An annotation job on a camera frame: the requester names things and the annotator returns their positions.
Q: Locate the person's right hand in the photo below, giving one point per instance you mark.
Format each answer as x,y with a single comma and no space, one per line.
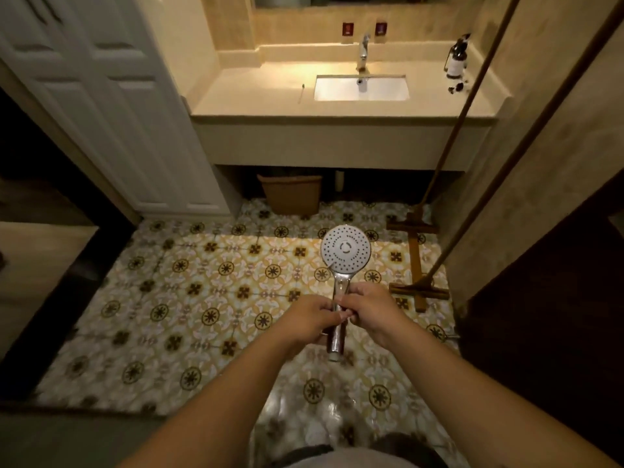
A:
374,311

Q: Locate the person's left hand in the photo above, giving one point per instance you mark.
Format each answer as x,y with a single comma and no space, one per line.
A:
303,322

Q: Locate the person's left thumb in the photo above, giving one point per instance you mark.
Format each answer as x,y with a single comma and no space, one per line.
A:
327,309

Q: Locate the person's right thumb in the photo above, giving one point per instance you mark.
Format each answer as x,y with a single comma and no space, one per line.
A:
347,310

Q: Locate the chrome handheld shower head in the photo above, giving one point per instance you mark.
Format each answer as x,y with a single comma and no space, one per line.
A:
343,268

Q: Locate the person's right forearm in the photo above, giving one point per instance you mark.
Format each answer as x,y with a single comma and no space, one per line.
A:
487,414

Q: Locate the person's left forearm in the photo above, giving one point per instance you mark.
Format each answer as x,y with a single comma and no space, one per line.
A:
217,402

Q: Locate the brown waste bin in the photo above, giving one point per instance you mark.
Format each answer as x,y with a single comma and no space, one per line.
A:
291,193

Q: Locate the white drain pipe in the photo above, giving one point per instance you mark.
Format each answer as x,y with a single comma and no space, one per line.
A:
339,181

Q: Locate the wooden ladder towel rack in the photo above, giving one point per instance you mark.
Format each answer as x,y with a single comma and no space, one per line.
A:
453,155

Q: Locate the beige vanity countertop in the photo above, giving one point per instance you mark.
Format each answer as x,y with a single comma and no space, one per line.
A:
341,112

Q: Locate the white rectangular sink basin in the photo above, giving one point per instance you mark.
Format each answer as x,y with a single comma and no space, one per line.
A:
361,88

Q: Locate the chrome sink faucet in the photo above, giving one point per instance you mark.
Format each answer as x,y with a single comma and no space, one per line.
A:
363,51

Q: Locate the dark pump soap bottle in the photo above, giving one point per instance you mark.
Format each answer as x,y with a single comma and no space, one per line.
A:
457,60

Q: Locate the white panelled door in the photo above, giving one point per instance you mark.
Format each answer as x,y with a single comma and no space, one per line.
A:
105,102

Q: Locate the red wall outlet plate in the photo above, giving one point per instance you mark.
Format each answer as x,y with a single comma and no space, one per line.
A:
381,28
348,29

